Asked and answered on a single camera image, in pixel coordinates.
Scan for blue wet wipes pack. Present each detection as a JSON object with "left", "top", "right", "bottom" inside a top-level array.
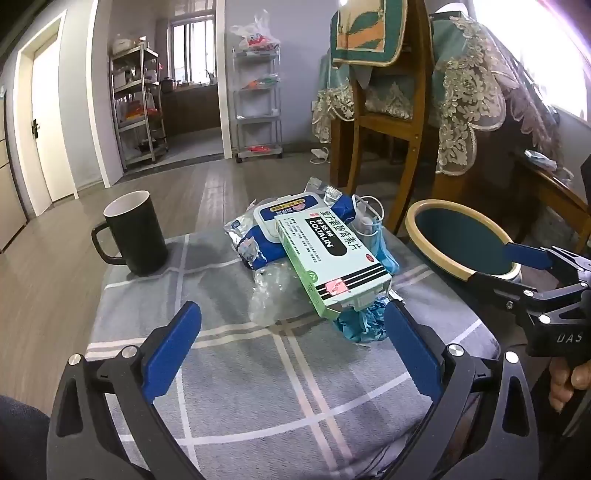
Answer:
[{"left": 224, "top": 178, "right": 358, "bottom": 272}]

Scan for lace tablecloth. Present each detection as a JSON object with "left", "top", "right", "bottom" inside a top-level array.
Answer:
[{"left": 311, "top": 14, "right": 564, "bottom": 176}]

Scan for window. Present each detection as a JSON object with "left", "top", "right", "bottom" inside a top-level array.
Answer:
[{"left": 168, "top": 16, "right": 218, "bottom": 86}]

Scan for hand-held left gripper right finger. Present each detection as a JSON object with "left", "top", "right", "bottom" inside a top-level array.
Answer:
[{"left": 384, "top": 299, "right": 541, "bottom": 480}]

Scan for beige refrigerator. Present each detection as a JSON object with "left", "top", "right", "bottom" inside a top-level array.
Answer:
[{"left": 0, "top": 92, "right": 27, "bottom": 253}]

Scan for white trolley rack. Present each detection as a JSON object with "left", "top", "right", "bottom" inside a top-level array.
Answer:
[{"left": 231, "top": 46, "right": 284, "bottom": 162}]

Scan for black mug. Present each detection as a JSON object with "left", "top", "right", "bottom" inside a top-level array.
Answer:
[{"left": 91, "top": 191, "right": 169, "bottom": 278}]

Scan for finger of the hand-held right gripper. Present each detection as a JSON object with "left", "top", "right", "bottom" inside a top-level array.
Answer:
[
  {"left": 466, "top": 271, "right": 591, "bottom": 324},
  {"left": 503, "top": 242, "right": 591, "bottom": 283}
]

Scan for wooden chair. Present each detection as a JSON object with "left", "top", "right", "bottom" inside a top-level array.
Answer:
[{"left": 330, "top": 0, "right": 444, "bottom": 232}]

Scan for grey plaid cloth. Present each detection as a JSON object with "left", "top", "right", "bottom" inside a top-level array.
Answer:
[{"left": 85, "top": 228, "right": 502, "bottom": 480}]

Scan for green medicine box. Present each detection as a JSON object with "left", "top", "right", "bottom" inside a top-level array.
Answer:
[{"left": 274, "top": 203, "right": 393, "bottom": 320}]

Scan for blue face mask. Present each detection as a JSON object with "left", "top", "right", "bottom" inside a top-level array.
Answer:
[{"left": 351, "top": 194, "right": 400, "bottom": 277}]

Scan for green bin with wooden rim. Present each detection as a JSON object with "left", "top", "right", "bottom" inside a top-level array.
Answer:
[{"left": 405, "top": 198, "right": 527, "bottom": 283}]

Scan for clear plastic wrap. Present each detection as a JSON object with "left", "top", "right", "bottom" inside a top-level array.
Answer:
[{"left": 249, "top": 263, "right": 324, "bottom": 328}]

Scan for blue glove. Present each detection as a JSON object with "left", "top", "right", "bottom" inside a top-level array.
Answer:
[{"left": 333, "top": 298, "right": 393, "bottom": 344}]

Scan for wooden side table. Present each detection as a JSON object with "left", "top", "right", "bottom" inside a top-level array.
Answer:
[{"left": 515, "top": 152, "right": 591, "bottom": 217}]

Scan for person's right hand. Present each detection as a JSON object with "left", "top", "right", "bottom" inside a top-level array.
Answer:
[{"left": 549, "top": 353, "right": 591, "bottom": 414}]

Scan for metal shelf rack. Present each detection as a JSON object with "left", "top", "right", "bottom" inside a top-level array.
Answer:
[{"left": 108, "top": 45, "right": 169, "bottom": 169}]

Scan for green leaf print chair cover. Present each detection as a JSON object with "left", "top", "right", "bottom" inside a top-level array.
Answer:
[{"left": 329, "top": 0, "right": 409, "bottom": 70}]

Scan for white door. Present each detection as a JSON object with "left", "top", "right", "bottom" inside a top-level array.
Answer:
[{"left": 13, "top": 10, "right": 79, "bottom": 220}]

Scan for white plastic bag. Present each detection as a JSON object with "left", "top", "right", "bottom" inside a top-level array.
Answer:
[{"left": 229, "top": 10, "right": 281, "bottom": 51}]

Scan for person's dark clothing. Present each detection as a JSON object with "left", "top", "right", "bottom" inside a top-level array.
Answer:
[{"left": 0, "top": 396, "right": 51, "bottom": 480}]

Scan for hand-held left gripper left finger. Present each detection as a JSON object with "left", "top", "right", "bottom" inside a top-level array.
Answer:
[{"left": 46, "top": 301, "right": 202, "bottom": 480}]

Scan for dark kitchen cabinet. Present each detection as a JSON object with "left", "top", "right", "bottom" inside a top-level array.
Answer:
[{"left": 161, "top": 85, "right": 221, "bottom": 137}]

